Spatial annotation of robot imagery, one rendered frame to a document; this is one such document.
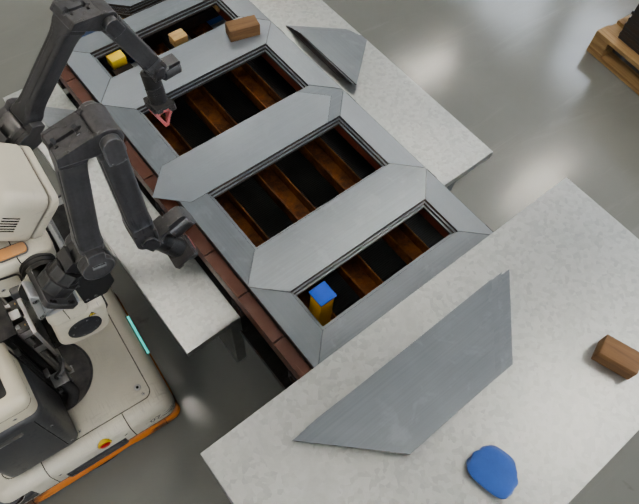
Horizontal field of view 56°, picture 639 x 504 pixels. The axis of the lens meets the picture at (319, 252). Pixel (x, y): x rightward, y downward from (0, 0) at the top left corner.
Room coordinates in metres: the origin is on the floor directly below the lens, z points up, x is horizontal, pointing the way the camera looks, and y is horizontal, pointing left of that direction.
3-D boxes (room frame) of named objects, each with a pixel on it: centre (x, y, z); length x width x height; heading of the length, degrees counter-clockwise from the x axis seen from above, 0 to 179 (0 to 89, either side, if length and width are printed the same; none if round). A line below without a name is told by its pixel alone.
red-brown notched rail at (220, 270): (1.07, 0.53, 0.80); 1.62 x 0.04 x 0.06; 44
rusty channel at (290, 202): (1.33, 0.26, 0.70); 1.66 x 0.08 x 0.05; 44
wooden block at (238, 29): (1.84, 0.38, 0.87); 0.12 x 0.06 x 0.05; 119
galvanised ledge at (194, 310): (1.14, 0.75, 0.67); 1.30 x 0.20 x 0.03; 44
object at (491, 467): (0.27, -0.45, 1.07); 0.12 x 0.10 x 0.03; 58
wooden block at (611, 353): (0.58, -0.77, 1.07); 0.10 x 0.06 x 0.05; 62
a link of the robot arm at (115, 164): (0.71, 0.43, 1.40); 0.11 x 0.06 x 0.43; 40
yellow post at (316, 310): (0.75, -0.02, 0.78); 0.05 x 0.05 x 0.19; 44
